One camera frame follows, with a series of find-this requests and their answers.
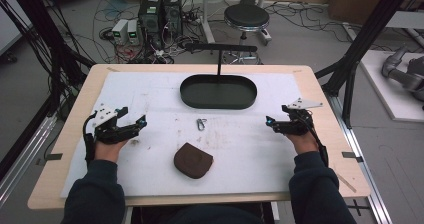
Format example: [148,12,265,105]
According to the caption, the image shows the black T-shaped stand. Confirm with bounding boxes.
[184,42,259,77]

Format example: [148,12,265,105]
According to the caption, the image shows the grey power supply unit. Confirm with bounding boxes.
[127,19,141,46]
[111,18,130,46]

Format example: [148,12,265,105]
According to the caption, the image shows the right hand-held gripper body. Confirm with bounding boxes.
[274,97,324,137]

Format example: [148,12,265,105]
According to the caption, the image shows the person's lap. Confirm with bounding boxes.
[171,203,265,224]

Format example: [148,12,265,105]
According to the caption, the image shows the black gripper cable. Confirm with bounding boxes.
[82,113,98,168]
[299,109,330,169]

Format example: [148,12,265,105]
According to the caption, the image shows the white floor board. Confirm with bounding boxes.
[359,49,424,124]

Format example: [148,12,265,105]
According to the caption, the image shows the brown cardboard box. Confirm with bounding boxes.
[327,0,403,26]

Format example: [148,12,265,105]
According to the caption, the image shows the black computer tower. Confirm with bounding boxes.
[137,0,165,49]
[162,0,184,36]

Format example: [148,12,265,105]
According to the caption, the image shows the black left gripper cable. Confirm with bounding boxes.
[82,113,98,168]

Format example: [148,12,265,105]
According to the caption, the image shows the black round stool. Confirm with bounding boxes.
[223,3,273,47]

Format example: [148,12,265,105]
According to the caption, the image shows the white table mat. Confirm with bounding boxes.
[59,70,303,199]

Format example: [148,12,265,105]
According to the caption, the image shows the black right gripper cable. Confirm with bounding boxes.
[299,109,330,169]

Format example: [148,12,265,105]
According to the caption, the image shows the aluminium rail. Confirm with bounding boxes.
[0,113,58,207]
[327,94,394,224]

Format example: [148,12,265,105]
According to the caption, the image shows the black frame post with cables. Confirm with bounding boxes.
[0,0,96,120]

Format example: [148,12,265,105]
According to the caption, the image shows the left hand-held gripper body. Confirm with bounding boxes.
[91,106,139,145]

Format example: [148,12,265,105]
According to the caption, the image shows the brown leather pouch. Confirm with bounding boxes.
[173,142,215,180]

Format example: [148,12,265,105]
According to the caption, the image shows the person's left hand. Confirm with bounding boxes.
[94,138,130,164]

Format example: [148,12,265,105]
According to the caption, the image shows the person's right hand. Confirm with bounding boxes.
[285,131,320,156]

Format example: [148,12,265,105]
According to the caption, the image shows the dark tape strip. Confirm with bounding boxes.
[341,151,365,164]
[44,152,64,162]

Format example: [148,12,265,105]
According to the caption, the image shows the black oval tray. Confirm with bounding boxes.
[179,73,259,111]

